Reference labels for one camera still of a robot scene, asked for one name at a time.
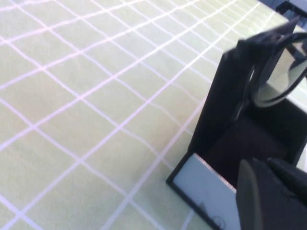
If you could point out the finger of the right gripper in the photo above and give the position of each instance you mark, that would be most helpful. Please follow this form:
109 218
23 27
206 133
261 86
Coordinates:
266 38

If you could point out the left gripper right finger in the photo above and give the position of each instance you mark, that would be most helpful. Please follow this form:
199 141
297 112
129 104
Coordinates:
295 182

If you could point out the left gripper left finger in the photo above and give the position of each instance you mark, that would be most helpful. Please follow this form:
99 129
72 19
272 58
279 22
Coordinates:
259 203

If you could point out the black frame glasses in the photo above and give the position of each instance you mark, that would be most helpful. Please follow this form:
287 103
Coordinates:
283 72

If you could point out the black glasses case box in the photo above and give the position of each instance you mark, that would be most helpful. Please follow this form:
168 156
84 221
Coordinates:
216 119

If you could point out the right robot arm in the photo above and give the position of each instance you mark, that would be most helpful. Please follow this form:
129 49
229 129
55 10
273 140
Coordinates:
290 7

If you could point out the green white checkered tablecloth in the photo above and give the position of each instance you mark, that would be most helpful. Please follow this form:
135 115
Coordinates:
96 95

